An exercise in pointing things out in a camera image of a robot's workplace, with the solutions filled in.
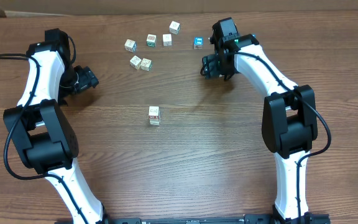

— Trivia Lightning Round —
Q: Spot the wooden block red thirteen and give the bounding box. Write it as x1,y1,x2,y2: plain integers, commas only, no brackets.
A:
149,106,160,116

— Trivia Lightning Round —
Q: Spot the wooden block red three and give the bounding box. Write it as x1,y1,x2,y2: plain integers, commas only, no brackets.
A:
149,116,160,123

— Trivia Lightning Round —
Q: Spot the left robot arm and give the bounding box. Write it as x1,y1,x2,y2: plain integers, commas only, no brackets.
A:
0,29,109,223

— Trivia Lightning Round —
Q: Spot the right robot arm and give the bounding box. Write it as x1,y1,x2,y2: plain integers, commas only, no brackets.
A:
200,17,329,223

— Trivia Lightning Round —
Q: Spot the blue top wooden block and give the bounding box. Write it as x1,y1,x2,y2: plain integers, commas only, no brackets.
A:
193,37,203,49

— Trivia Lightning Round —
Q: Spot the wooden block yellow edge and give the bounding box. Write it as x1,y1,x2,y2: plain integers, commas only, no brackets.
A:
130,55,142,70

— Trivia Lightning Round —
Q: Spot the wooden block blue side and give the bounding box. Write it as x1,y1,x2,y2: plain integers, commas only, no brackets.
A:
124,39,137,52

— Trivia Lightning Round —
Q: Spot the wooden block far top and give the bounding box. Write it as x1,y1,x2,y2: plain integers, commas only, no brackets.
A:
169,21,180,35

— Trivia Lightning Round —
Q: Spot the wooden block green edge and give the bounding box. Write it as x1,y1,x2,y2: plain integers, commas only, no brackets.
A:
140,58,152,72

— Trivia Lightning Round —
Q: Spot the plain wooden block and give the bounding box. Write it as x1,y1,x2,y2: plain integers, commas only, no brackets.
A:
162,34,172,47

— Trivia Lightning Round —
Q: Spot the wooden block green letter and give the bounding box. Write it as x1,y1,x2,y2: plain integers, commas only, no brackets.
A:
146,34,157,47

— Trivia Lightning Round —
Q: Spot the cardboard backdrop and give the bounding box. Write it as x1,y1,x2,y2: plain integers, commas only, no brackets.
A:
0,0,358,17

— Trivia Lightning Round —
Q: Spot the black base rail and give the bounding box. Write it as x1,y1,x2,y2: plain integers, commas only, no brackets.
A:
97,213,331,224

